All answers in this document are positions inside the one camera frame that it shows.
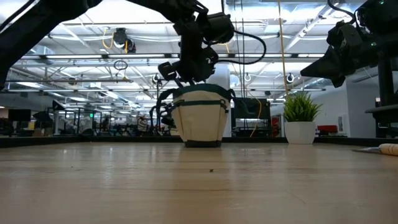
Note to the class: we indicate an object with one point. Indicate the small black hanging reel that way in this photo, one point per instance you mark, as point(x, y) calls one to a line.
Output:
point(155, 79)

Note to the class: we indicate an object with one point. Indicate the dark grey desk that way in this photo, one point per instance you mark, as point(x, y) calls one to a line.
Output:
point(384, 119)

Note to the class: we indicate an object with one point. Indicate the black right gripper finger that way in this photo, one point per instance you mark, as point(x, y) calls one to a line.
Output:
point(323, 61)
point(324, 72)

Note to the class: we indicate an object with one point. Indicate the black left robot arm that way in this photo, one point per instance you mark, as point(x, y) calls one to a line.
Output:
point(31, 25)

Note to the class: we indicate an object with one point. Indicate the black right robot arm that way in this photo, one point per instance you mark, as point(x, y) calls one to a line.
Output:
point(382, 18)

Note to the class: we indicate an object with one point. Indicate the black display screen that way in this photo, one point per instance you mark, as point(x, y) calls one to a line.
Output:
point(252, 109)

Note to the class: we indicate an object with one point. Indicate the white building column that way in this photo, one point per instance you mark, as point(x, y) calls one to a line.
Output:
point(224, 77)

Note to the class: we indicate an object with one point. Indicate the black monitor stand post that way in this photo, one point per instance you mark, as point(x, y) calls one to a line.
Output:
point(385, 90)

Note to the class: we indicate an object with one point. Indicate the black aluminium table frame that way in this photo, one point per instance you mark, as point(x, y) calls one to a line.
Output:
point(93, 140)

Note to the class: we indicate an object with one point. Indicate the green plant in white pot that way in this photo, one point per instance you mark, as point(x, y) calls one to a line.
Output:
point(300, 133)

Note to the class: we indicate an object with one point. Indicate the cream canvas gardening bag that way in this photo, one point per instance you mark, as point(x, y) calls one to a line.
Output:
point(202, 124)

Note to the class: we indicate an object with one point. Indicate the black background monitor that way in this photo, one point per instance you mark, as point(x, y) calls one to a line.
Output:
point(18, 115)

